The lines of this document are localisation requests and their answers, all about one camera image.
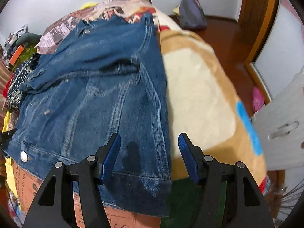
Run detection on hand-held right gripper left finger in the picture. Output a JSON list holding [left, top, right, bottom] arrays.
[[22, 132, 122, 228]]

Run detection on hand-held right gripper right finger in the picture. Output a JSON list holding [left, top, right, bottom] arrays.
[[178, 133, 275, 228]]

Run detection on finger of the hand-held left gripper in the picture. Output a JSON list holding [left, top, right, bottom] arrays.
[[0, 129, 17, 148]]

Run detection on blue denim jacket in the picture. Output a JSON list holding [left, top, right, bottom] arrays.
[[3, 13, 173, 218]]

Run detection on yellow cloth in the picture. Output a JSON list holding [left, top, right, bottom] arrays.
[[2, 111, 20, 196]]

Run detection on green cloth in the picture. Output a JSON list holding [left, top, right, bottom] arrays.
[[160, 178, 229, 228]]

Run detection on navy polka-dot cloth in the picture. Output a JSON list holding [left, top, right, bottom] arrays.
[[6, 59, 39, 113]]

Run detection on brown and cream fleece blanket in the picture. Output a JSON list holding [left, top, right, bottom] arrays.
[[153, 6, 271, 194]]

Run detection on orange box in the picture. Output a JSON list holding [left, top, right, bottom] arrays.
[[9, 45, 25, 67]]

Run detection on pink soft item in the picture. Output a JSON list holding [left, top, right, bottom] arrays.
[[252, 87, 265, 113]]

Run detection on pile of clutter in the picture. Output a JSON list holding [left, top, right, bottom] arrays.
[[3, 24, 29, 60]]

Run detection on grey pillow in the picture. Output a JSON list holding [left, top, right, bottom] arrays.
[[15, 33, 44, 47]]

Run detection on printed bedsheet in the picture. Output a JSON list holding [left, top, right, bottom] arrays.
[[9, 0, 162, 228]]

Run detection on grey backpack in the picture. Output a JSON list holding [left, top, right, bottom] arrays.
[[178, 0, 208, 30]]

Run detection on yellow fuzzy object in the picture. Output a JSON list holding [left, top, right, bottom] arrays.
[[79, 2, 99, 11]]

